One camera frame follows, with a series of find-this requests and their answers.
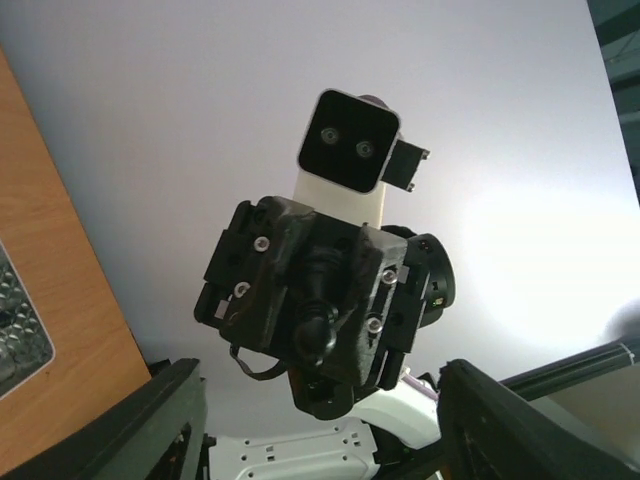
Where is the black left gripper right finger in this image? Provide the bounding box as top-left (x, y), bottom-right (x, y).
top-left (437, 360), bottom-right (639, 479)

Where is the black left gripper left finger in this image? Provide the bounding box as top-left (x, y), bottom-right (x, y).
top-left (1, 358), bottom-right (206, 479)

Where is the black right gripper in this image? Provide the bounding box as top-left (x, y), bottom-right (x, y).
top-left (194, 196), bottom-right (456, 420)

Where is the black chess piece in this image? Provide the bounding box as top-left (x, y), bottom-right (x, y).
top-left (293, 247), bottom-right (342, 368)

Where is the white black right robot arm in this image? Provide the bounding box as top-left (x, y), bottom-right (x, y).
top-left (194, 196), bottom-right (455, 479)

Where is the pink metal tin base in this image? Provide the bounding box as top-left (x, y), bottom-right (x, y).
top-left (0, 244), bottom-right (55, 398)

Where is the black frame post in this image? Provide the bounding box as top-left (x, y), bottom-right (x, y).
top-left (502, 335), bottom-right (639, 401)

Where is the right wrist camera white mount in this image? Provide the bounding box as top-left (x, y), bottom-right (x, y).
top-left (293, 89), bottom-right (430, 228)

